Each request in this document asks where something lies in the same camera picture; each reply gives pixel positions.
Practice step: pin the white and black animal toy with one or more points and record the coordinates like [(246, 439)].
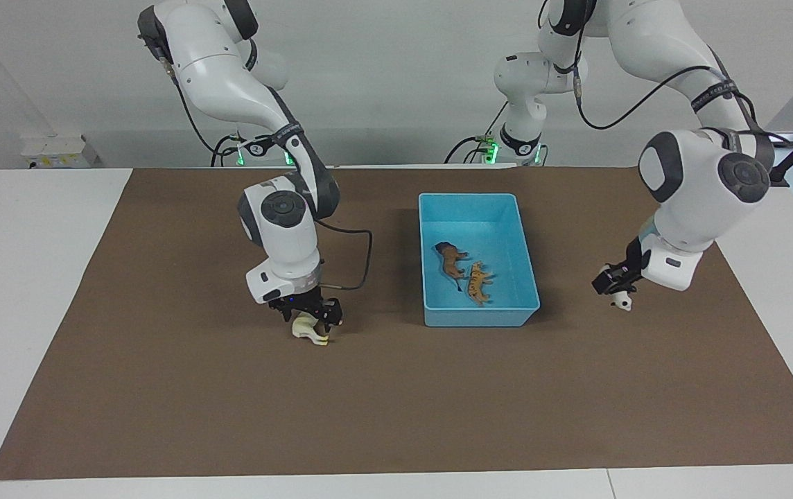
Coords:
[(622, 301)]

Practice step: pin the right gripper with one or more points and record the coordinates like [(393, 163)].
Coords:
[(299, 299)]

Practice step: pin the cream animal toy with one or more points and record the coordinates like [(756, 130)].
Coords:
[(308, 330)]

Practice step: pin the blue plastic storage box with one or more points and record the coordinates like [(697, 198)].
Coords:
[(500, 315)]

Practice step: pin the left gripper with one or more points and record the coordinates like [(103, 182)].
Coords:
[(638, 258)]

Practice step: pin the white wall socket box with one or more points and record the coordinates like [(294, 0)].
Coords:
[(57, 151)]

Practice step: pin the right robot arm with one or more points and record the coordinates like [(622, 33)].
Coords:
[(227, 66)]

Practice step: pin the orange tiger toy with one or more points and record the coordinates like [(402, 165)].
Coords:
[(478, 283)]

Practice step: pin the brown lion toy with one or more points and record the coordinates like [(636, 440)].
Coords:
[(450, 260)]

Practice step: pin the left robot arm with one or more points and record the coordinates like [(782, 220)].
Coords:
[(687, 201)]

